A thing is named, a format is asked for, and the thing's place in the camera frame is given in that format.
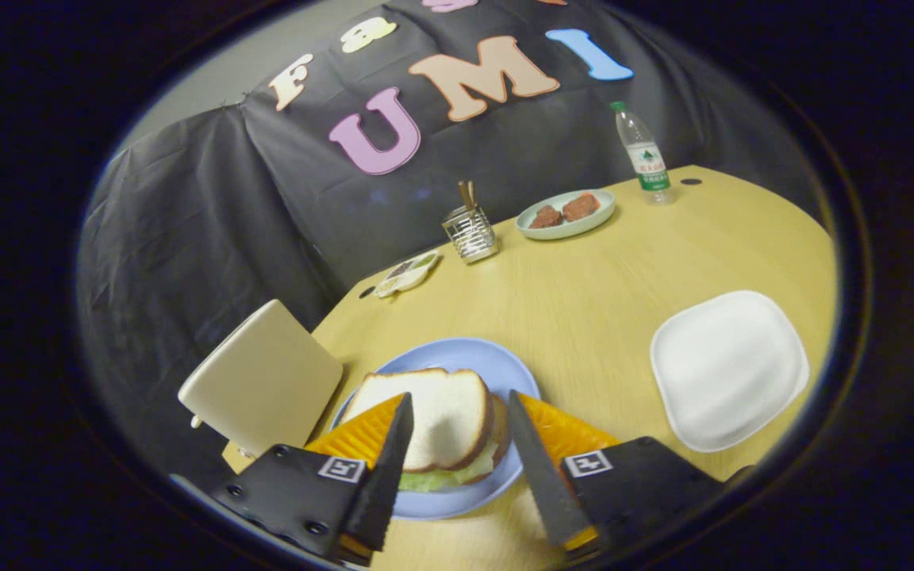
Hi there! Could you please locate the white divided condiment dish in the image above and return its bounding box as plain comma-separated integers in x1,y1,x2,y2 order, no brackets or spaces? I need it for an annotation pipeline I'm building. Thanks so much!
372,251,440,300

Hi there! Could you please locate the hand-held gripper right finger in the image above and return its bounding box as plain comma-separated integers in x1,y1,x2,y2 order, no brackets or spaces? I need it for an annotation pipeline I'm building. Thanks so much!
509,389,726,556

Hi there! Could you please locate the bread slice with ham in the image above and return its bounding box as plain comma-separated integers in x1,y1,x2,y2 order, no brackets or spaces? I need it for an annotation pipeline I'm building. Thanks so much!
465,394,511,486

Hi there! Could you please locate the clear water bottle green cap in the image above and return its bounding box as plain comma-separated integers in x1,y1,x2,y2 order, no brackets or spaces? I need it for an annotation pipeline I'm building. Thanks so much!
609,101,675,205

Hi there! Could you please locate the metal wire utensil holder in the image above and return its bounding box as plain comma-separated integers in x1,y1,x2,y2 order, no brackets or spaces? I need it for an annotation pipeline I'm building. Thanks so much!
442,205,499,264

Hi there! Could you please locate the white toaster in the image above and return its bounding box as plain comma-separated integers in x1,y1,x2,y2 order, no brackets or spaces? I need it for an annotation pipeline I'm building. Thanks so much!
178,299,344,458

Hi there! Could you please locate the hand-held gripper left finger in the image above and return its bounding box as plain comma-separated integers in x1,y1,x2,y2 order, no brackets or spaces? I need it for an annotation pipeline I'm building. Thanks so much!
209,393,415,565

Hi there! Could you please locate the blue round plate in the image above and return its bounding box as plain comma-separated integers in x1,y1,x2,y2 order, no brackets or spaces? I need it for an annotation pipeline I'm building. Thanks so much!
330,338,542,521

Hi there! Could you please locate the green lettuce leaf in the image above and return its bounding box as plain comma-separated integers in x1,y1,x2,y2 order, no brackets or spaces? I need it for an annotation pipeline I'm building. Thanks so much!
399,440,501,492

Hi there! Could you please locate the white bread slice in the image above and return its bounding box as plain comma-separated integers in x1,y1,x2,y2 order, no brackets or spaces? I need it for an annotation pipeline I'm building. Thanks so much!
342,368,494,472

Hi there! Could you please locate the white square plate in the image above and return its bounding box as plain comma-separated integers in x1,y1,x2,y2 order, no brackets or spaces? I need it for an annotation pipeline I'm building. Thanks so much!
650,290,810,454

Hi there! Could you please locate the pale green plate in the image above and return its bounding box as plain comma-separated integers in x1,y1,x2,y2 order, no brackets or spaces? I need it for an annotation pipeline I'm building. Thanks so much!
515,189,616,241

